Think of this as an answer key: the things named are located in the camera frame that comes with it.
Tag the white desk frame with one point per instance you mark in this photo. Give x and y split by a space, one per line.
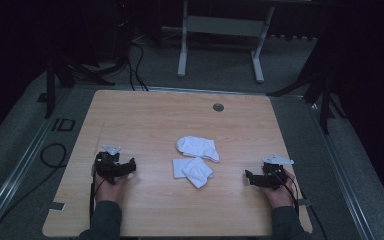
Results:
225 26

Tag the black tripod stand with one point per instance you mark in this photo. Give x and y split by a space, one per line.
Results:
50 90
325 106

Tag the metal floor rail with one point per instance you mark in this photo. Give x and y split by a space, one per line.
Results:
16 173
213 90
345 186

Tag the white sock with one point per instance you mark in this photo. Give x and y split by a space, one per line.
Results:
196 146
198 173

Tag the grey table grommet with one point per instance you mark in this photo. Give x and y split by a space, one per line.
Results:
218 107

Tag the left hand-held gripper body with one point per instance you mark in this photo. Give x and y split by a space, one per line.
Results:
108 166

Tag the person's right hand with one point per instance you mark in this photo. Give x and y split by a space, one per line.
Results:
281 197

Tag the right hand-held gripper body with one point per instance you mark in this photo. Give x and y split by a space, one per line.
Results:
273 176

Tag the black tape floor mark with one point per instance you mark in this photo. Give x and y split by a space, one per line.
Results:
63 124

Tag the person's left hand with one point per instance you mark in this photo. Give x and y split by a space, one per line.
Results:
108 192

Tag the grey tape strip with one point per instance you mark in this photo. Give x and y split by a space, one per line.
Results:
303 202

